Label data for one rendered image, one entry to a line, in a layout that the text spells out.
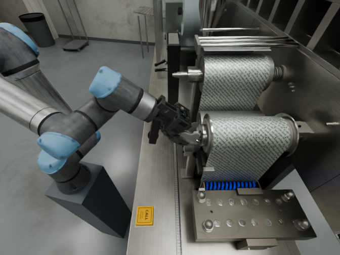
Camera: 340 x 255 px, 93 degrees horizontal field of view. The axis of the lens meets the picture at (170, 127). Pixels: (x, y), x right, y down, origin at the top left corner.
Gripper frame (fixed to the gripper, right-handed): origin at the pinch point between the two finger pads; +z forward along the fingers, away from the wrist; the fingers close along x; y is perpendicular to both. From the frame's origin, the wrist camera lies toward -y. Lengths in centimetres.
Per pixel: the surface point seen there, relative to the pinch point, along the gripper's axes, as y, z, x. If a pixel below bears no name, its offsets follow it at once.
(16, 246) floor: -182, -26, -14
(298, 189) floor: -13, 176, 30
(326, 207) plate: 19.1, 32.3, -20.2
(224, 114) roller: 9.3, 10.3, 12.9
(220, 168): -0.5, 13.6, -5.7
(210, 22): 23, -1, 68
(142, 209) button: -36.3, 4.2, -13.3
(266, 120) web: 20.7, 11.8, 1.5
